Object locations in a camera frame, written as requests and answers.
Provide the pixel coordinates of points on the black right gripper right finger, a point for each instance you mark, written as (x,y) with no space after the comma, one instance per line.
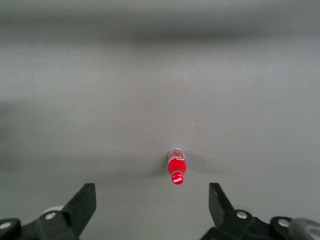
(221,210)

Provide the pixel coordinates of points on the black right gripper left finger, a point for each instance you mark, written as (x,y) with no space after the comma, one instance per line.
(77,210)

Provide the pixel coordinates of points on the red cola bottle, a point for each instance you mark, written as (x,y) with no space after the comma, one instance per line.
(177,166)

